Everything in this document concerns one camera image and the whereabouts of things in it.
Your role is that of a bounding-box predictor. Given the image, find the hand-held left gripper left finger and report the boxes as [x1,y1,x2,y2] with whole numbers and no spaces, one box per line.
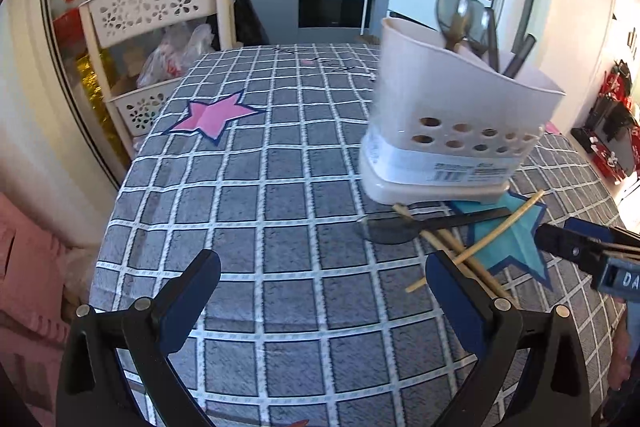
[55,249,222,427]

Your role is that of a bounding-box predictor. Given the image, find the person's right hand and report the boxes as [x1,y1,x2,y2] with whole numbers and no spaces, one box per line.
[611,302,633,388]

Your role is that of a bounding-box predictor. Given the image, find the white perforated utensil holder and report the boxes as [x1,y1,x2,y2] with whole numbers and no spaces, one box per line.
[359,18,567,204]

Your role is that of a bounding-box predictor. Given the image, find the plastic bag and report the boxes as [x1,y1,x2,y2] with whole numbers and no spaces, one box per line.
[137,24,216,88]

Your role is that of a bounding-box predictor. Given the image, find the black built-in oven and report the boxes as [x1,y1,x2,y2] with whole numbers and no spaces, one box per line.
[298,0,371,29]

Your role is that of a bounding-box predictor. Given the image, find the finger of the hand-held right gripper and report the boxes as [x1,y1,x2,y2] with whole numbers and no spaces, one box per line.
[536,223,608,267]
[564,217,640,253]

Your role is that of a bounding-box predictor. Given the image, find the grey checked star tablecloth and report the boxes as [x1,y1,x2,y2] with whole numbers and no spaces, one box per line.
[89,43,633,427]

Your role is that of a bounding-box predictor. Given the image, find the grey spoon with black handle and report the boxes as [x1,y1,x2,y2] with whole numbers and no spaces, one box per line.
[467,0,493,58]
[357,207,513,245]
[437,0,471,52]

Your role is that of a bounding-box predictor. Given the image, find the red container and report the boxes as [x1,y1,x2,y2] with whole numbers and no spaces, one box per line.
[52,9,88,58]

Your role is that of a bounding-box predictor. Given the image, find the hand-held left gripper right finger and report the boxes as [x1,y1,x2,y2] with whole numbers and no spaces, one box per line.
[425,251,595,427]

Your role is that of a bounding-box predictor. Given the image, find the red hanging bags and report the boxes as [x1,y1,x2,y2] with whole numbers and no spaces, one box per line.
[585,62,640,182]

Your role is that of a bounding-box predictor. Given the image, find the pink plastic stool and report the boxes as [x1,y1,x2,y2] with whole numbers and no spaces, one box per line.
[0,192,71,427]

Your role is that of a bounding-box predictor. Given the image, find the white flower-pattern storage cart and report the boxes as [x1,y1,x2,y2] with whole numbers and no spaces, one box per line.
[80,0,238,152]

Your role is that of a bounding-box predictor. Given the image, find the black utensil handle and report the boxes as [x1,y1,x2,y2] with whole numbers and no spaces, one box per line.
[502,34,537,78]
[487,7,501,72]

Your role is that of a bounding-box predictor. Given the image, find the gold foil wrapping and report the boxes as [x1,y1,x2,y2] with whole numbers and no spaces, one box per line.
[75,52,126,158]

